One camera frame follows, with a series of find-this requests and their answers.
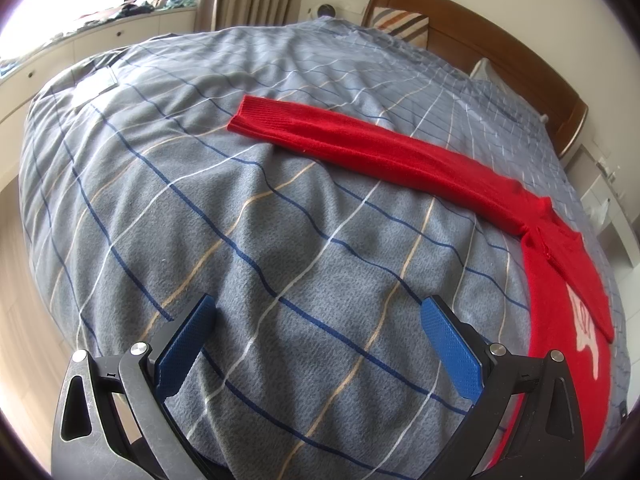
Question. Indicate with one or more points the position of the white drawer cabinet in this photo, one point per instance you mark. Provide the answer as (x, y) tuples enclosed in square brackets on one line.
[(75, 55)]

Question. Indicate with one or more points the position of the wooden headboard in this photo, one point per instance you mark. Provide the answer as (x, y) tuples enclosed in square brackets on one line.
[(500, 42)]

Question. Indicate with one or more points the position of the pile of clothes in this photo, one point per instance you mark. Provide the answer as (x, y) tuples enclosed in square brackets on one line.
[(135, 6)]

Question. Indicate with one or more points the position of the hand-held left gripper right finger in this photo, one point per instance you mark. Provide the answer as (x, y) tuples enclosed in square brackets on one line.
[(452, 345)]

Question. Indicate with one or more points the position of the round black wall device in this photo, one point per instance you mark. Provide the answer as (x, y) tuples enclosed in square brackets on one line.
[(327, 9)]

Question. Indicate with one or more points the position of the grey plaid bed cover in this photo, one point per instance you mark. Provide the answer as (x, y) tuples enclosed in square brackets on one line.
[(280, 220)]

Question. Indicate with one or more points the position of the white bedside table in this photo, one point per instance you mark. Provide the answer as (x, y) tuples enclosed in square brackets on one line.
[(602, 192)]

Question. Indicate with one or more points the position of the striped pillow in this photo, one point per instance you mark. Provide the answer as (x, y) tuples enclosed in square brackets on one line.
[(402, 22)]

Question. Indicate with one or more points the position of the red knit sweater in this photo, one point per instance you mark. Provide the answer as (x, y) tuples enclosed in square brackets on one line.
[(400, 152)]

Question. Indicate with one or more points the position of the white pillow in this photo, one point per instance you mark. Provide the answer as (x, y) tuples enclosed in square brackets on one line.
[(487, 72)]

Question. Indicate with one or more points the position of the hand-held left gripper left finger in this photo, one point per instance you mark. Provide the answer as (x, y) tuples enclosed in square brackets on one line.
[(185, 342)]

